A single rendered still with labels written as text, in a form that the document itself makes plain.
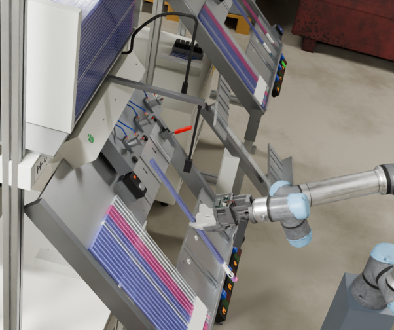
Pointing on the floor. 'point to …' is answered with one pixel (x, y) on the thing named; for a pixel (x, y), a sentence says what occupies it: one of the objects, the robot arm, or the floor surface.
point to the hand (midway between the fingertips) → (194, 223)
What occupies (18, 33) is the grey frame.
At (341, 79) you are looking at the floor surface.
